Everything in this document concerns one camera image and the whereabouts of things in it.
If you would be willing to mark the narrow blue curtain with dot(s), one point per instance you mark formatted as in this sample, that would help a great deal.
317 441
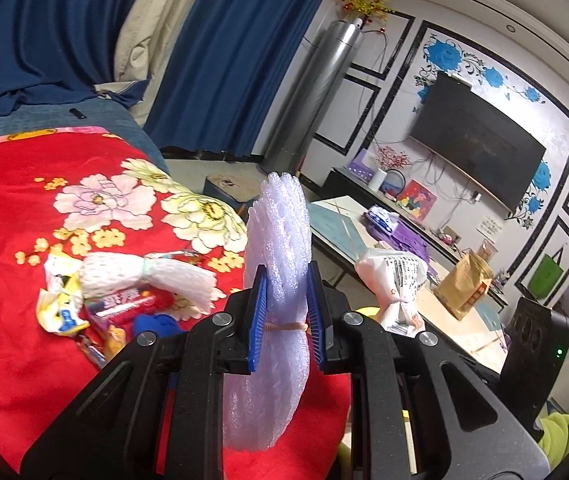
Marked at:
234 60

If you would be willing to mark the curved black television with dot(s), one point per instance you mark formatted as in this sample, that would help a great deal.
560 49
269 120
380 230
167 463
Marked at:
474 140

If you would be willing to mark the red floral blanket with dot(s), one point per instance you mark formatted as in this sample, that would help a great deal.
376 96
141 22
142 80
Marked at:
14 240

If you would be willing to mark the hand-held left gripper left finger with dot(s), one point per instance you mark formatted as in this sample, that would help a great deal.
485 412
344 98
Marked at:
257 320

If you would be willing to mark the white foam net bundle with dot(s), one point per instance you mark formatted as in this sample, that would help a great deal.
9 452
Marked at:
282 240

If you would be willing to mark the black television stand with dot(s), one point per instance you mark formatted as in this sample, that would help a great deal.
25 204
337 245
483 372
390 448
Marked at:
342 180

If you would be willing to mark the purple bag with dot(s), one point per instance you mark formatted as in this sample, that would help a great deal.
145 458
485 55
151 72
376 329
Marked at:
404 242

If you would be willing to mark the brown paper bag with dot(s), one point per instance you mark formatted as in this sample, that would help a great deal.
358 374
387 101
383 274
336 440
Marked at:
464 285

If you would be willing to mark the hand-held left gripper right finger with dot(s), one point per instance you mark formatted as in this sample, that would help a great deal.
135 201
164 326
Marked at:
316 320

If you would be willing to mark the pale coffee table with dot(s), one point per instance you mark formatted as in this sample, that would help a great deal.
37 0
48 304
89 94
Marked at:
339 222

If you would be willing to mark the yellow artificial flowers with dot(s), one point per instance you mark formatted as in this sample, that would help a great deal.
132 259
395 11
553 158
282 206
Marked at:
364 2

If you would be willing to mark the white plastic bag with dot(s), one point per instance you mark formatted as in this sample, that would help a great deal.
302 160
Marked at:
394 275

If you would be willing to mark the green tote bag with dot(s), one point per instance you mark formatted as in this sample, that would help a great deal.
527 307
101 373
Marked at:
547 275

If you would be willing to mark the blue item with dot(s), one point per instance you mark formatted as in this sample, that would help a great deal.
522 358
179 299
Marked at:
159 322

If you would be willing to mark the small black remote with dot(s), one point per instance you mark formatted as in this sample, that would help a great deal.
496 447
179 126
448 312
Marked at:
78 113

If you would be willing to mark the white foam net sleeve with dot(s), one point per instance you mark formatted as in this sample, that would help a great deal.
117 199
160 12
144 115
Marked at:
114 275

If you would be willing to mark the white vase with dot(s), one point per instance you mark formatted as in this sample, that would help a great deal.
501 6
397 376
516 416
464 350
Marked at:
377 180

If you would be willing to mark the red picture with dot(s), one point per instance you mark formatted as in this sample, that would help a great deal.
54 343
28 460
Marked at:
417 200

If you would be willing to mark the white wall note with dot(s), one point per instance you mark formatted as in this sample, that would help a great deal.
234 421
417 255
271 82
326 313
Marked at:
489 226

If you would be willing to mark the pink small item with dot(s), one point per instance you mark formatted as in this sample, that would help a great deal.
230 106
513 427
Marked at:
450 235

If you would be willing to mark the blue white tissue pack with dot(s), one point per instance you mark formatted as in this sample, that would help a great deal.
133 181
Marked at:
382 216

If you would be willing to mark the blue stool with brown top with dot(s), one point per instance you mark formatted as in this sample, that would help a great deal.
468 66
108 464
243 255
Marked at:
232 187

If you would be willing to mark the blue flower wall decal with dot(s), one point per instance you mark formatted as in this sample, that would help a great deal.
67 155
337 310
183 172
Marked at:
442 52

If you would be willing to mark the striped colourful wrapper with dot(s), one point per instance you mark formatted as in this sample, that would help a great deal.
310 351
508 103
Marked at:
92 350

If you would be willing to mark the purple box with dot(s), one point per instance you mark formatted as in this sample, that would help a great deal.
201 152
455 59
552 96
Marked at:
362 165

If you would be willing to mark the silver tower air conditioner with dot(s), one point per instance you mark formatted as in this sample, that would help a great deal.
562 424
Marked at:
309 95

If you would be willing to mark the blue bed sheet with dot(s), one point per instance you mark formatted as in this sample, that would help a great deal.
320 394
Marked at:
114 117

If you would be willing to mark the red snack wrapper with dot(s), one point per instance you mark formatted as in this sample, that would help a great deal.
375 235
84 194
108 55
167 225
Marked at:
124 305

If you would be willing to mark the yellow snack wrapper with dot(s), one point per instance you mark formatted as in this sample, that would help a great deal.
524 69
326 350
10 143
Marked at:
59 300

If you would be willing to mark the small brown box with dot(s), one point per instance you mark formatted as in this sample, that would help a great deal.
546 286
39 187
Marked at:
488 250

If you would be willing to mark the beige curtain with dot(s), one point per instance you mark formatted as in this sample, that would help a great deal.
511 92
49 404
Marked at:
164 20

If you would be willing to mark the wide blue curtain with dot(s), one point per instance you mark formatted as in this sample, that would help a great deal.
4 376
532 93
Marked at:
49 25

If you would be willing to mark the round blue ornament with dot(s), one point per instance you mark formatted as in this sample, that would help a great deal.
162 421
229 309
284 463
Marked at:
394 185

